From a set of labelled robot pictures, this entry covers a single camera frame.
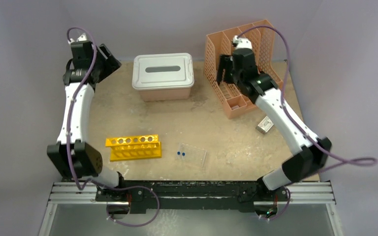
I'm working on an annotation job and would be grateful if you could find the pink plastic bin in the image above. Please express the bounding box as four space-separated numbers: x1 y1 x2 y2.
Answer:
138 88 191 102

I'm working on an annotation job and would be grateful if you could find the white plastic bin lid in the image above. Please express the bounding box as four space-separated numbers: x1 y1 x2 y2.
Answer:
132 53 194 91

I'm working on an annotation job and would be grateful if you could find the yellow test tube rack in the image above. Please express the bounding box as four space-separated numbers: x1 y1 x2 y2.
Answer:
105 134 162 162

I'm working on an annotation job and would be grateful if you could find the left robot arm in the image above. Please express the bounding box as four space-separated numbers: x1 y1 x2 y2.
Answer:
47 40 127 201

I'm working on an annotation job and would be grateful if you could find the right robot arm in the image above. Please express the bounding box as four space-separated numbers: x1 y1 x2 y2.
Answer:
216 48 332 200

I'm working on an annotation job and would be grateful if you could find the peach mesh file organizer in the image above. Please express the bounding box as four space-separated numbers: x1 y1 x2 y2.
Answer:
204 20 284 119

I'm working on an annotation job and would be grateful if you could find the small white red box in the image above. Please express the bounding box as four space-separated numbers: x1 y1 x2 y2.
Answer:
255 116 274 134

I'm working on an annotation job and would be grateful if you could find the clear plastic well plate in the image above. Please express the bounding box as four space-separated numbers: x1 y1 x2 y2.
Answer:
175 143 207 168

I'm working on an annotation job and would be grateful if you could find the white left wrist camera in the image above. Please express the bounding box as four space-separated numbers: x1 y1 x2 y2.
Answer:
68 33 88 44

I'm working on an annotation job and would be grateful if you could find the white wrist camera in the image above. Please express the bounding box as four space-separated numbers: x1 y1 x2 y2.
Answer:
68 33 88 44
232 35 252 51

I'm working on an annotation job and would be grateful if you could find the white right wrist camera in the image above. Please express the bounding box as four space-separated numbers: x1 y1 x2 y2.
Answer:
232 35 252 51

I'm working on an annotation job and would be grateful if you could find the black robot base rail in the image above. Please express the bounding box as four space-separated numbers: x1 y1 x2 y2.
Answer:
95 180 288 214

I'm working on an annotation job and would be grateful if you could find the aluminium frame rail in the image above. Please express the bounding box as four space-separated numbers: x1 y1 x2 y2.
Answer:
48 182 97 204

